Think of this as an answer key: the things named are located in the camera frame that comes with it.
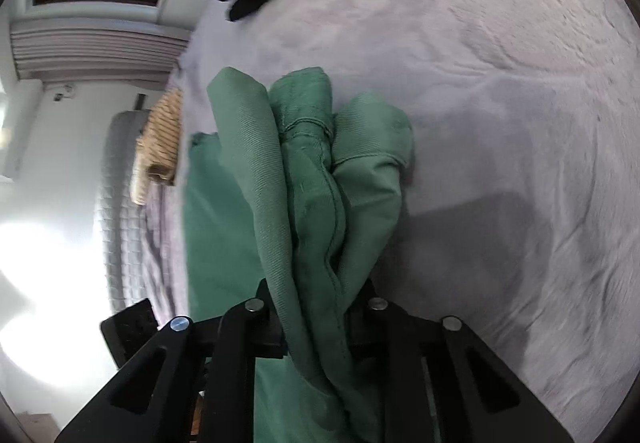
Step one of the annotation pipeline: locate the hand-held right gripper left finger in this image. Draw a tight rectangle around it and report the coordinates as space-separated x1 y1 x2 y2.
54 278 288 443

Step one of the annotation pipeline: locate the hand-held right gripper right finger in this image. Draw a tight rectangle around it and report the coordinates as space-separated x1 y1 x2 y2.
345 277 576 443

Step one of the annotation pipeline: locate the green jacket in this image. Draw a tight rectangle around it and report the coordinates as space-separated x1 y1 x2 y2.
182 66 415 443

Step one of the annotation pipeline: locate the grey quilted mattress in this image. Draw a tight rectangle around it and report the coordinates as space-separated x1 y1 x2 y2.
94 109 151 316

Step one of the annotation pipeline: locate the brown cardboard box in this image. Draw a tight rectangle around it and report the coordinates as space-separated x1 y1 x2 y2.
17 414 57 443

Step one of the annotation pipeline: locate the beige knitted sweater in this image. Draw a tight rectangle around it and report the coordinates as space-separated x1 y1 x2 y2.
131 88 185 206

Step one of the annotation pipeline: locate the lavender bed blanket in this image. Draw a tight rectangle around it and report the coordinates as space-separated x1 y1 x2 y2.
145 0 640 443

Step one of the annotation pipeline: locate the white air conditioner unit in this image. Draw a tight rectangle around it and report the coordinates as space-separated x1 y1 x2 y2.
10 20 193 84

